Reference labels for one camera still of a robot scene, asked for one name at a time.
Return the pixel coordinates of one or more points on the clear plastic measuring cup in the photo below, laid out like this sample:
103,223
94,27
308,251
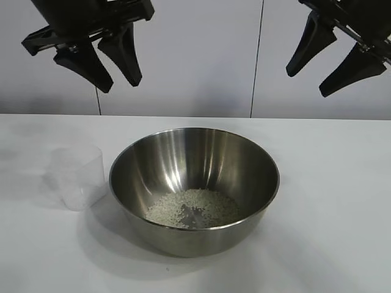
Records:
79,177

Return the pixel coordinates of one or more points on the white rice grains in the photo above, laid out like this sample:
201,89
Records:
210,204

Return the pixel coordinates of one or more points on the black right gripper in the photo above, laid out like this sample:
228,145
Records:
366,21

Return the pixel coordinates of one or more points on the stainless steel mixing bowl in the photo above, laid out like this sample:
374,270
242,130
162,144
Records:
171,158

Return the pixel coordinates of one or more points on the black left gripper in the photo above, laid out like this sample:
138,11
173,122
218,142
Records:
91,18

